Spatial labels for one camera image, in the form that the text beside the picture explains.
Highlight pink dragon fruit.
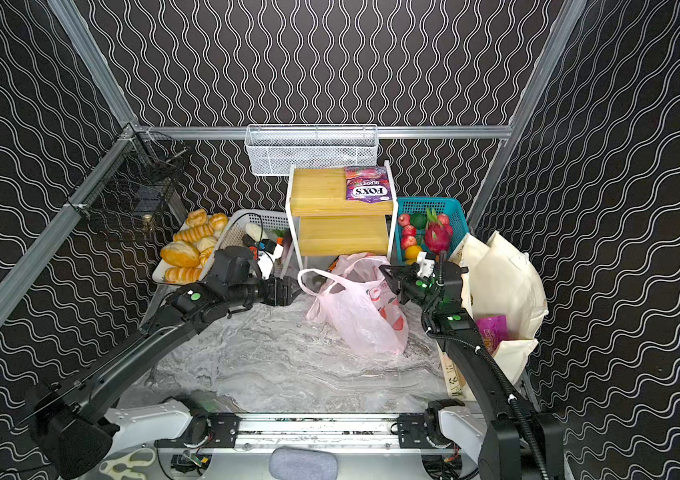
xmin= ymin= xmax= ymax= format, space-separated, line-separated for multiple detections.
xmin=424 ymin=208 xmax=453 ymax=254

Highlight white zucchini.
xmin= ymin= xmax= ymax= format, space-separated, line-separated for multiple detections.
xmin=245 ymin=223 xmax=269 ymax=242

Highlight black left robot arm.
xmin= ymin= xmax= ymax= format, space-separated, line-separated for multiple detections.
xmin=25 ymin=246 xmax=302 ymax=479

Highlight cream canvas tote bag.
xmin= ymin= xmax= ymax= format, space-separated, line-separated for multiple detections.
xmin=450 ymin=231 xmax=548 ymax=384

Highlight purple Fox's candy bag top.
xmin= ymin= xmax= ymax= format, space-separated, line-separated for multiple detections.
xmin=344 ymin=166 xmax=393 ymax=204

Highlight grey foam pad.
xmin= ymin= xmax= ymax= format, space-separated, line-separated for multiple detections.
xmin=269 ymin=447 xmax=339 ymax=480

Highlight long braided bread loaf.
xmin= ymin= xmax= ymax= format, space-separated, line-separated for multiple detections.
xmin=164 ymin=267 xmax=203 ymax=285

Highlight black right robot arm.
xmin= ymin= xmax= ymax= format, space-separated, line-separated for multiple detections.
xmin=380 ymin=258 xmax=565 ymax=479

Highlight white plastic vegetable basket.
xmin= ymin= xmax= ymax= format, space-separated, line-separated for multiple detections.
xmin=217 ymin=210 xmax=293 ymax=261

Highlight teal plastic fruit basket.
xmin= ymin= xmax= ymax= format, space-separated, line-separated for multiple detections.
xmin=394 ymin=197 xmax=470 ymax=262

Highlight white bread tray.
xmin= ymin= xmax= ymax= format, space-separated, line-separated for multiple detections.
xmin=152 ymin=209 xmax=229 ymax=285

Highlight yellow lemon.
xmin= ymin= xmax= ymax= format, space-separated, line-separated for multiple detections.
xmin=404 ymin=245 xmax=423 ymax=261

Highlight white wire wall basket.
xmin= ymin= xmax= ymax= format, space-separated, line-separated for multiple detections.
xmin=245 ymin=124 xmax=379 ymax=176

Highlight pink plastic grocery bag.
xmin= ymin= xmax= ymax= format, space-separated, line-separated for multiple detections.
xmin=298 ymin=253 xmax=409 ymax=356

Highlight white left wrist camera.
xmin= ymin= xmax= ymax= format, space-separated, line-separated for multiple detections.
xmin=256 ymin=239 xmax=284 ymax=279

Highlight oval bread roll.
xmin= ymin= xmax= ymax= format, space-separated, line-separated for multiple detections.
xmin=160 ymin=241 xmax=200 ymax=268

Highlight black wire wall basket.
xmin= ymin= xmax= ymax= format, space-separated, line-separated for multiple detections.
xmin=72 ymin=132 xmax=189 ymax=244

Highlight white handled scissors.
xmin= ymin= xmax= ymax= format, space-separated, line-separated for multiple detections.
xmin=98 ymin=448 xmax=157 ymax=480

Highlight wooden two-tier shelf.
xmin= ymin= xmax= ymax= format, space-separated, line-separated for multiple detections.
xmin=285 ymin=162 xmax=399 ymax=268

